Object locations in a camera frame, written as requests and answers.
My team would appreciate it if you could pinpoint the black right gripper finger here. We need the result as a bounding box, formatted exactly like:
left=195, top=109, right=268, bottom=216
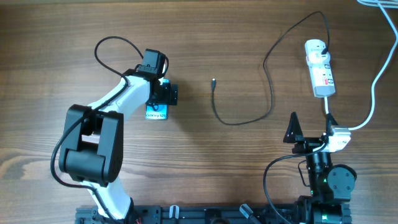
left=283, top=112, right=304, bottom=143
left=326, top=113, right=338, bottom=134

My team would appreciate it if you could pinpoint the Galaxy S25 smartphone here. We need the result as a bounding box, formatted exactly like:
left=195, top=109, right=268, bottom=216
left=145, top=78, right=170, bottom=120

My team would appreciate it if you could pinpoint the black USB charging cable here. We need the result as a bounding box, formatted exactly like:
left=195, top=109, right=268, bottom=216
left=211, top=11, right=331, bottom=126

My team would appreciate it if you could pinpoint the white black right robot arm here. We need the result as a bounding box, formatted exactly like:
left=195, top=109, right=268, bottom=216
left=283, top=112, right=357, bottom=224

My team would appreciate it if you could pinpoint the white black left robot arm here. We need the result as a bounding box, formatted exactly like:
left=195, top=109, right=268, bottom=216
left=50, top=75, right=178, bottom=223

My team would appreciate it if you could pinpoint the white power strip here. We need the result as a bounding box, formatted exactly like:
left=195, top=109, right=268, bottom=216
left=304, top=39, right=336, bottom=98

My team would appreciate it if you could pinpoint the white power strip cord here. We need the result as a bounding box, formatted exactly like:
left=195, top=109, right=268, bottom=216
left=324, top=0, right=398, bottom=131

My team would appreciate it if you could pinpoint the white USB wall charger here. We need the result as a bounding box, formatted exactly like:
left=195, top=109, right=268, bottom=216
left=306, top=50, right=330, bottom=67

